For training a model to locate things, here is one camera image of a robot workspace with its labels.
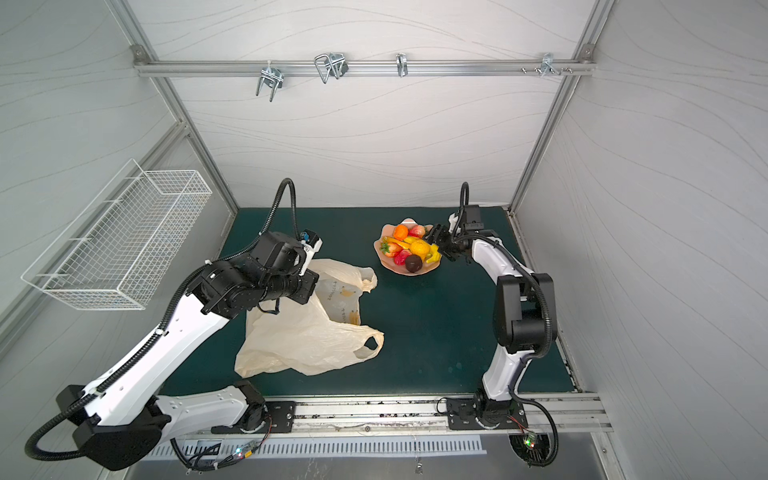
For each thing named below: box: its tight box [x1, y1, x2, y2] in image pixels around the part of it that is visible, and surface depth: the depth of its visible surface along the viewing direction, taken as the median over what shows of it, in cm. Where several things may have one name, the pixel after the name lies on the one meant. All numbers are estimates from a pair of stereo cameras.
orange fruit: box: [393, 224, 409, 241], surface depth 107 cm
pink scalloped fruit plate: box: [373, 218, 442, 277], surface depth 104 cm
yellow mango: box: [410, 239, 430, 260], surface depth 102 cm
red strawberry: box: [380, 242, 403, 258], surface depth 103 cm
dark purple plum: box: [405, 254, 423, 273], surface depth 100 cm
